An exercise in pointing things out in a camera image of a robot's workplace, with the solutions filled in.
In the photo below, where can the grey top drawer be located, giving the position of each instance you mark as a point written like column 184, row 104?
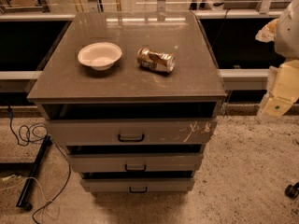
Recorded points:
column 96, row 132

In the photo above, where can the white paper bowl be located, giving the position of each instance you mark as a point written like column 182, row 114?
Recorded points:
column 99, row 56

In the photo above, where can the black floor stand bar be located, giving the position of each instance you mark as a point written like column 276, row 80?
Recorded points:
column 23, row 201

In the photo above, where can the crushed gold soda can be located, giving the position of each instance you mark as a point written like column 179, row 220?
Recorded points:
column 156, row 61

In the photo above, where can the grey drawer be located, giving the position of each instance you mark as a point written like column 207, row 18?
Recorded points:
column 136, row 185
column 96, row 132
column 135, row 162

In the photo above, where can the grey drawer cabinet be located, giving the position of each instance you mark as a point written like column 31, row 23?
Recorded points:
column 67, row 89

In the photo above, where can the black caster wheel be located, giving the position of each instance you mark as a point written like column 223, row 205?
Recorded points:
column 292, row 191

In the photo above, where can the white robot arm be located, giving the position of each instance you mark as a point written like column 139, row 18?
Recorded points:
column 284, row 32

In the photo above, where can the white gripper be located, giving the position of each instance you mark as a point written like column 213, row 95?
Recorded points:
column 288, row 36

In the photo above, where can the grey bottom drawer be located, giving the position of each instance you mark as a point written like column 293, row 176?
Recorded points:
column 136, row 185

